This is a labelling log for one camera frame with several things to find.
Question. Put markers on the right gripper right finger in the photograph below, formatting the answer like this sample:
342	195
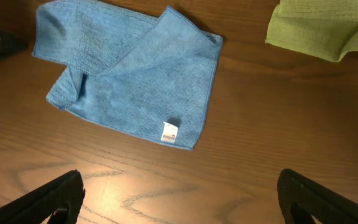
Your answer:
303	200

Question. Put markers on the crumpled green cloth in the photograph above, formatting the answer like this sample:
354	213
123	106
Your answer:
327	29

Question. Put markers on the blue microfiber cloth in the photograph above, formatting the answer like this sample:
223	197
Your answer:
149	77

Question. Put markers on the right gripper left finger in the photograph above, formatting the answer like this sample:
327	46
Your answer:
58	201

